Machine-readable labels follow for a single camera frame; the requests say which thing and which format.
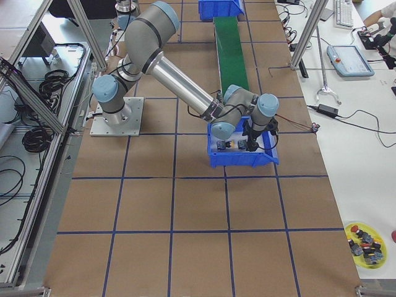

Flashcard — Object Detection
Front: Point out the white foam pad right bin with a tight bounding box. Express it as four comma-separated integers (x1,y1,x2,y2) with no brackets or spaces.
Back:
208,132,273,153

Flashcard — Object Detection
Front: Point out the blue left bin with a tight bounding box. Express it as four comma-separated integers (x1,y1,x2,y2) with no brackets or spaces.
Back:
198,0,244,21

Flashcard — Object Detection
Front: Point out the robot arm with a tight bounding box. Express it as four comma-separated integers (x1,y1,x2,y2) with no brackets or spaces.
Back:
92,1,279,152
115,0,140,30

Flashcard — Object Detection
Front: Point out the red push button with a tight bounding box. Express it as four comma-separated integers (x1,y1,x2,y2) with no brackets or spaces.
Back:
238,139,248,151

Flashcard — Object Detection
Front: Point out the yellow push button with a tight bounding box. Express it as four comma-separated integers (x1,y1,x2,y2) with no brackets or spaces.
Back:
216,140,235,150

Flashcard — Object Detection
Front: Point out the red conveyor wire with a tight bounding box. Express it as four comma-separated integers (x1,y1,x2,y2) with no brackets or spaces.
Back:
277,113,319,132

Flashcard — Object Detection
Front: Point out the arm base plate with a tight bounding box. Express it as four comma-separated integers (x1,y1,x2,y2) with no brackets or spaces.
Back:
90,97,144,137

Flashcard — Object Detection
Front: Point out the blue right bin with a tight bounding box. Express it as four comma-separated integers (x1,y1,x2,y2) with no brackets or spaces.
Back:
207,116,279,168

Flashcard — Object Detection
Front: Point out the yellow plate of buttons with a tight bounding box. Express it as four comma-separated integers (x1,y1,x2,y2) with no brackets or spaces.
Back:
344,222,387,269

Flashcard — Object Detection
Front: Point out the aluminium profile post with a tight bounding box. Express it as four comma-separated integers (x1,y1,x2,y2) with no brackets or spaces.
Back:
290,0,328,70

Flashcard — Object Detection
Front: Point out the teach pendant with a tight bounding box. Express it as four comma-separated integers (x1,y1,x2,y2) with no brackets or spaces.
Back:
326,45,375,78

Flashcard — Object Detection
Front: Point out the green conveyor belt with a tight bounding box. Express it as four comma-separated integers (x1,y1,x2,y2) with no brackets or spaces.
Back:
213,17,249,93

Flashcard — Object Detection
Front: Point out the black power adapter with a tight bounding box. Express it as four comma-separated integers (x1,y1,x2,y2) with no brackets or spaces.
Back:
317,104,338,118

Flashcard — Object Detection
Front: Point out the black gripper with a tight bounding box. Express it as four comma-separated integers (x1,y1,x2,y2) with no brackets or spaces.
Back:
244,123,264,152

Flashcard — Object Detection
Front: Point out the blue bin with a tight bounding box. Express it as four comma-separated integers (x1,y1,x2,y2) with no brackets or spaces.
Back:
198,0,244,21
207,116,279,168

